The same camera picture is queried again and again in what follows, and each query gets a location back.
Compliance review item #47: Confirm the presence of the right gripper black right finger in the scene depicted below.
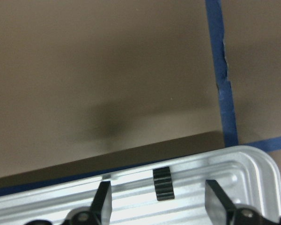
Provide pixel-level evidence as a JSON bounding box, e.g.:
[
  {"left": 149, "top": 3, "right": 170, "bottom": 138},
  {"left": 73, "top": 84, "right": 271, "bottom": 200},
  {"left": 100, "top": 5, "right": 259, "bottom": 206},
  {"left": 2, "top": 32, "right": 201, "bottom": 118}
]
[{"left": 205, "top": 180, "right": 237, "bottom": 225}]

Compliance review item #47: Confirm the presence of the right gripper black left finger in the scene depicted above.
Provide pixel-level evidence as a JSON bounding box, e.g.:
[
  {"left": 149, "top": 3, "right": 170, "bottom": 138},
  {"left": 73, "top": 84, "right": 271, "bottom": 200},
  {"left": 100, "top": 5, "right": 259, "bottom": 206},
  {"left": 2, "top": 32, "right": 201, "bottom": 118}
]
[{"left": 90, "top": 181, "right": 112, "bottom": 225}]

